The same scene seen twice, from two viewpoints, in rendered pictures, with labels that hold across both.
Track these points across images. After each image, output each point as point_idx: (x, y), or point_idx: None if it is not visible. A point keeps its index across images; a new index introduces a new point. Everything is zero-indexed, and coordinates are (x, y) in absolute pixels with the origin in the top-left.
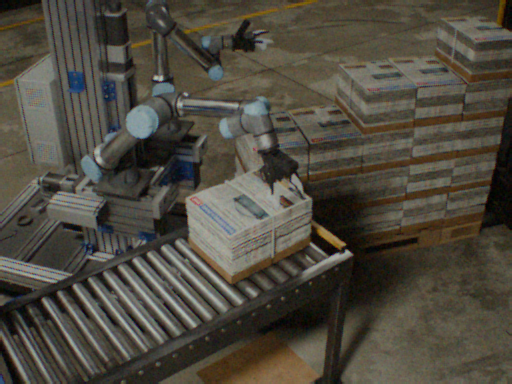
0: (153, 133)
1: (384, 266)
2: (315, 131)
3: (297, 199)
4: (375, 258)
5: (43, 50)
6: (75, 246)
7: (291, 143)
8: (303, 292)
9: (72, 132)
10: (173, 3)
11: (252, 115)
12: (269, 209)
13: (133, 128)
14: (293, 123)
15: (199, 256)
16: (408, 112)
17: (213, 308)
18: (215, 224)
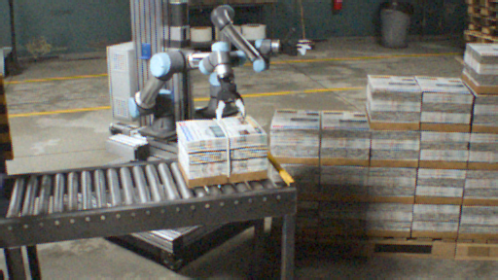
0: (168, 76)
1: (390, 264)
2: (332, 122)
3: (255, 132)
4: (385, 258)
5: (198, 87)
6: (136, 195)
7: (305, 126)
8: (243, 206)
9: None
10: (325, 70)
11: (214, 51)
12: (229, 134)
13: (153, 68)
14: (318, 117)
15: (180, 172)
16: (413, 114)
17: (225, 262)
18: (183, 135)
